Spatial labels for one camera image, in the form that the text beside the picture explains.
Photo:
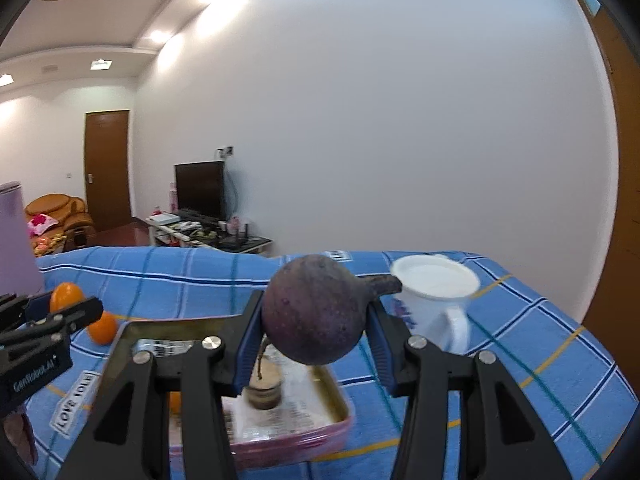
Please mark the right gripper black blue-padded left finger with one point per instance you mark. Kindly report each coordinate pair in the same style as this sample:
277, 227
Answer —
126, 435

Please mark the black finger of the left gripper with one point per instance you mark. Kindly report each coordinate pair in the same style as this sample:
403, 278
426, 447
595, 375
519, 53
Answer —
35, 343

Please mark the orange fruit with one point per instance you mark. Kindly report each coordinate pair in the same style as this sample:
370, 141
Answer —
175, 403
65, 295

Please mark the purple round fruit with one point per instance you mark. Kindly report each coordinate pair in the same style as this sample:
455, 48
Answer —
314, 310

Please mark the lilac cylindrical container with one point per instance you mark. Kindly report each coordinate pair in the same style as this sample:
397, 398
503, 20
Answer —
19, 273

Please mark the orange wooden armchair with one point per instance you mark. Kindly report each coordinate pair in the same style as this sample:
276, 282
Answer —
58, 223

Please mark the white floral mug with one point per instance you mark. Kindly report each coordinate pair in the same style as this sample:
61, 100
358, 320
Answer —
436, 292

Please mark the brown wooden door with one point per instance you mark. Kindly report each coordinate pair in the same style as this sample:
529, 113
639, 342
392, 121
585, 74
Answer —
106, 168

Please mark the pink metal tin tray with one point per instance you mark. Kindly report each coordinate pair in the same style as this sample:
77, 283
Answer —
313, 417

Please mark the large wooden door right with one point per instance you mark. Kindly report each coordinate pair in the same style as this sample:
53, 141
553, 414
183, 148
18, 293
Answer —
614, 312

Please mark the tv stand with clutter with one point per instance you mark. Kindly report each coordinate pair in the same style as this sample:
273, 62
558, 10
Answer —
194, 231

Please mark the black television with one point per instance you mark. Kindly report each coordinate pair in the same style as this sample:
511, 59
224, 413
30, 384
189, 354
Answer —
200, 188

